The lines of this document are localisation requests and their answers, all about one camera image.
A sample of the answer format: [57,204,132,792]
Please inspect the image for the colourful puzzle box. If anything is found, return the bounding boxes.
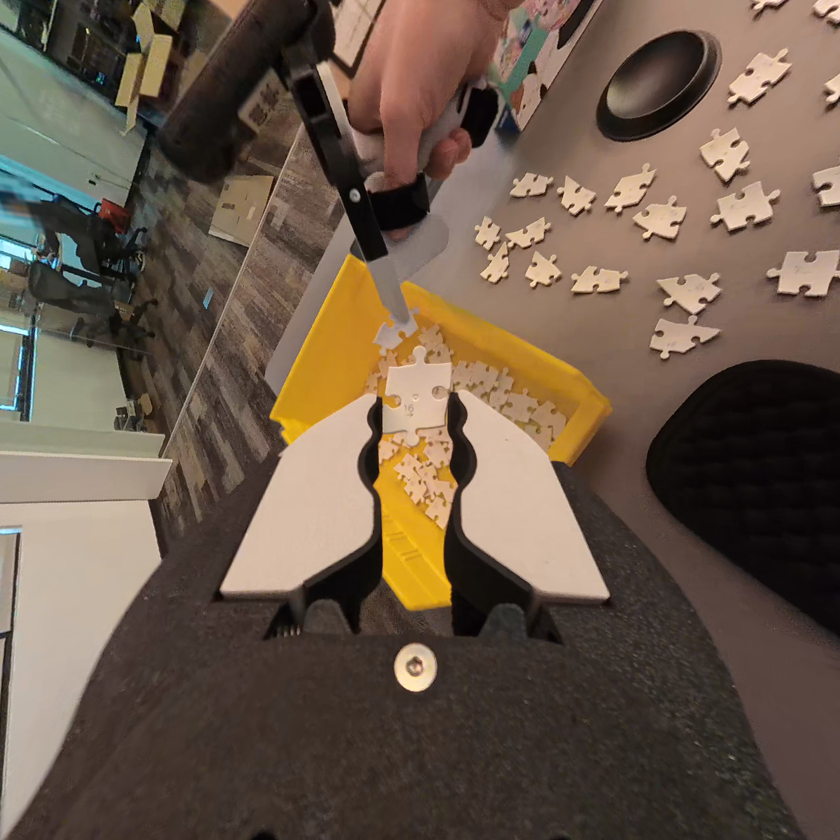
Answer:
[483,0,607,133]

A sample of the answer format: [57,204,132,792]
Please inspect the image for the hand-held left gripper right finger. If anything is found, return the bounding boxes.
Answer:
[444,390,611,631]

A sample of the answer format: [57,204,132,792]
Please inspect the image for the open cardboard box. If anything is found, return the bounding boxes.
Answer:
[113,0,187,109]

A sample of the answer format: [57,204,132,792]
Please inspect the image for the spread of white jigsaw pieces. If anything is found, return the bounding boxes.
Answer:
[473,0,840,363]

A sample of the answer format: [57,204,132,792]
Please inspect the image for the white jigsaw piece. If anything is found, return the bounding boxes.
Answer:
[380,344,458,448]
[373,318,424,353]

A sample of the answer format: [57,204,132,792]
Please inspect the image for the pile of puzzle pieces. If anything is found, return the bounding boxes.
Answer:
[361,322,568,526]

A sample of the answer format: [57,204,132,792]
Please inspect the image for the black office chair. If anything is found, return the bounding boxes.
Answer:
[27,191,152,261]
[24,256,148,358]

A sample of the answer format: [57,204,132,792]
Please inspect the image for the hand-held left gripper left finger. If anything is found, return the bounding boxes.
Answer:
[220,392,384,631]

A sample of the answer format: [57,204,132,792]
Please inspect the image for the flat cardboard sheet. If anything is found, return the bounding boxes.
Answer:
[208,174,278,249]

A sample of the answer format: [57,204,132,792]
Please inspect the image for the yellow plastic bin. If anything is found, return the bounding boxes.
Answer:
[268,252,615,613]

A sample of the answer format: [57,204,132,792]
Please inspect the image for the black quilted pad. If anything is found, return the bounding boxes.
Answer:
[645,360,840,647]

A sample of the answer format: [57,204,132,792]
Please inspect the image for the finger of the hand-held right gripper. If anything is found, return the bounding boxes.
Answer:
[361,250,421,340]

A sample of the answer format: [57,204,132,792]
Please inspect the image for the person's right hand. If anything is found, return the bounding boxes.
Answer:
[344,0,529,198]

